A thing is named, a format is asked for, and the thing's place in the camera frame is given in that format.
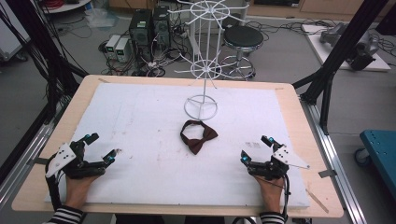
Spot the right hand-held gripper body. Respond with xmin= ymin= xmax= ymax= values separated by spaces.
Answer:
xmin=247 ymin=145 xmax=311 ymax=181

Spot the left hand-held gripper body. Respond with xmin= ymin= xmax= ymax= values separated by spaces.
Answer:
xmin=45 ymin=139 xmax=108 ymax=180

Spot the brown bow tie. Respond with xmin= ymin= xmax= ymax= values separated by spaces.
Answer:
xmin=179 ymin=119 xmax=219 ymax=156

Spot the white wire display rack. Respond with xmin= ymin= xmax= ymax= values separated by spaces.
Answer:
xmin=167 ymin=0 xmax=252 ymax=122

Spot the person's right hand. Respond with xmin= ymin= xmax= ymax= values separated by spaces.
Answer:
xmin=252 ymin=175 xmax=286 ymax=215

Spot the person's left hand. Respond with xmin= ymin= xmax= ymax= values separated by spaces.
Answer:
xmin=64 ymin=175 xmax=101 ymax=211

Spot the grey tape strip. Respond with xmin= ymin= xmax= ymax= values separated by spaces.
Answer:
xmin=26 ymin=156 xmax=50 ymax=166
xmin=318 ymin=169 xmax=338 ymax=179

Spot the white cloth mat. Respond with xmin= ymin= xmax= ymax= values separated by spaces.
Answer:
xmin=45 ymin=82 xmax=312 ymax=209

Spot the wooden stick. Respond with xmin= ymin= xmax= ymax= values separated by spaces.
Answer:
xmin=304 ymin=188 xmax=331 ymax=215

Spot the grey bench power supply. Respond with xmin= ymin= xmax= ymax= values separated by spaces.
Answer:
xmin=105 ymin=34 xmax=121 ymax=61
xmin=114 ymin=36 xmax=132 ymax=63

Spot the blue cart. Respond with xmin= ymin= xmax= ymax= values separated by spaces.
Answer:
xmin=354 ymin=129 xmax=396 ymax=201

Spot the white floor board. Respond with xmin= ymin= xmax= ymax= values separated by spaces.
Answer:
xmin=301 ymin=22 xmax=392 ymax=73

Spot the black round stool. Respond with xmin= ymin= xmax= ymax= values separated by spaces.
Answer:
xmin=220 ymin=24 xmax=265 ymax=80

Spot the black computer tower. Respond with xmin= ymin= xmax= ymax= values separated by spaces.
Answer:
xmin=151 ymin=6 xmax=172 ymax=49
xmin=128 ymin=8 xmax=154 ymax=63

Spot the grey machine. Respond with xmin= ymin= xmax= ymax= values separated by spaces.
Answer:
xmin=319 ymin=21 xmax=381 ymax=72

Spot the white round table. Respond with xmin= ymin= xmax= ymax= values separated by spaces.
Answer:
xmin=39 ymin=0 xmax=93 ymax=15

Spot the aluminium rail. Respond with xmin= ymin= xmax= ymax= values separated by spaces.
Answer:
xmin=299 ymin=95 xmax=369 ymax=224
xmin=0 ymin=122 xmax=64 ymax=204

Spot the tangle of floor cables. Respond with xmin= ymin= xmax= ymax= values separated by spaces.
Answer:
xmin=97 ymin=18 xmax=200 ymax=78

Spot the black metal frame strut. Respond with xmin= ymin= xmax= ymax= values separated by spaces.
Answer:
xmin=0 ymin=0 xmax=89 ymax=185
xmin=291 ymin=0 xmax=390 ymax=135

